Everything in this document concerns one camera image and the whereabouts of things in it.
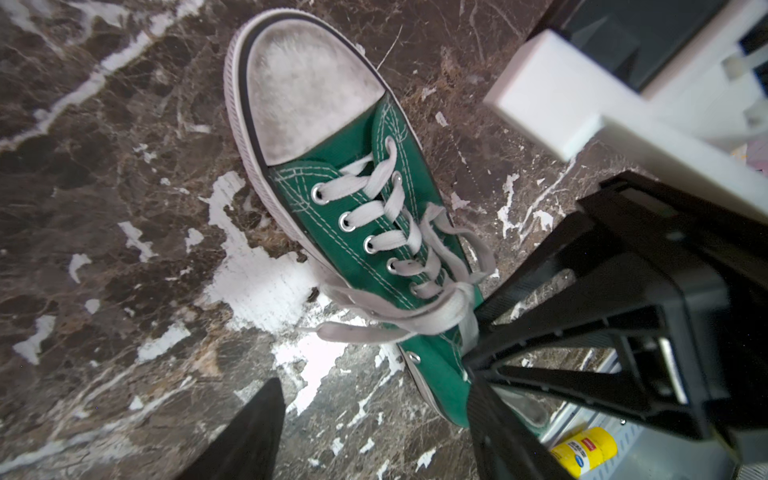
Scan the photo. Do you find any white shoelace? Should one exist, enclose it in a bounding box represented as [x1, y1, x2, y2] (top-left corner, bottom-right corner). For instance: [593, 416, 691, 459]
[310, 137, 496, 351]

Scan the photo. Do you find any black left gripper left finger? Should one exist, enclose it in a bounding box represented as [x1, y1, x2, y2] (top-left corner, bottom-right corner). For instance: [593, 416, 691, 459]
[177, 378, 286, 480]

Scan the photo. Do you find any yellow marker tube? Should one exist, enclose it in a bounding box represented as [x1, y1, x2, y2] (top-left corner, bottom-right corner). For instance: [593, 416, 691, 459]
[550, 427, 618, 478]

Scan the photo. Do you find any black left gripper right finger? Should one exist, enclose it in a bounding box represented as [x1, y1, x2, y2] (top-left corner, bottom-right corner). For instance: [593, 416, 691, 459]
[467, 377, 573, 480]

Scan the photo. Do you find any green canvas sneaker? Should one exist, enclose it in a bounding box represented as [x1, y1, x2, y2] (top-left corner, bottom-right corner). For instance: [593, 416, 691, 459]
[224, 9, 476, 427]

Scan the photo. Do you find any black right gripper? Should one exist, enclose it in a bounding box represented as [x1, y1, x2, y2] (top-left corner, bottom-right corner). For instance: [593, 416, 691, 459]
[463, 172, 767, 456]

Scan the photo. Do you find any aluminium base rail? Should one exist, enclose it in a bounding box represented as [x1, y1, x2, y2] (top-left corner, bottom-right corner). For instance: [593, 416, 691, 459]
[540, 403, 737, 479]

